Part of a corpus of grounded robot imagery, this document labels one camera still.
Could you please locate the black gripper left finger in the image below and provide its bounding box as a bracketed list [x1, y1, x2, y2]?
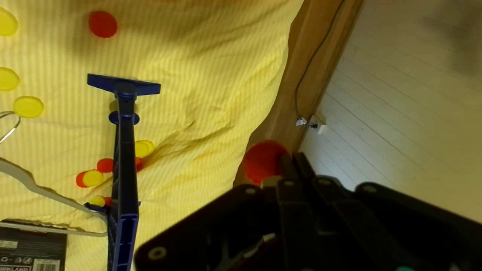
[276, 155, 320, 271]

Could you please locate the yellow game disc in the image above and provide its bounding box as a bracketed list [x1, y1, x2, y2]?
[0, 8, 19, 36]
[14, 96, 44, 117]
[0, 68, 20, 90]

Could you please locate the black patterned box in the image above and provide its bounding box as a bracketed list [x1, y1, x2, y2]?
[0, 223, 68, 271]

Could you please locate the wall power socket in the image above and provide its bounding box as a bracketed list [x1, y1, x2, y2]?
[296, 116, 327, 134]

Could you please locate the orange game disc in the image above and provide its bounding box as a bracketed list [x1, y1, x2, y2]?
[242, 140, 288, 185]
[89, 11, 118, 38]

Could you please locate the grey clothes hanger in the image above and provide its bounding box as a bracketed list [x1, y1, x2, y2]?
[0, 111, 106, 236]

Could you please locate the yellow striped bed sheet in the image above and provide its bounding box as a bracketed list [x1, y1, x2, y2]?
[0, 0, 303, 271]

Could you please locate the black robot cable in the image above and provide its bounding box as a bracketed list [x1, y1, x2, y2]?
[294, 0, 350, 122]

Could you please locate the blue connect four board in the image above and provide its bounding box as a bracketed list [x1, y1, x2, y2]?
[88, 74, 162, 271]

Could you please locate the wooden bunk bed frame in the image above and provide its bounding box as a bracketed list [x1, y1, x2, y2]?
[232, 0, 367, 187]

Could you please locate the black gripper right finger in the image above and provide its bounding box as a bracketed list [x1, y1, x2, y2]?
[294, 154, 403, 271]

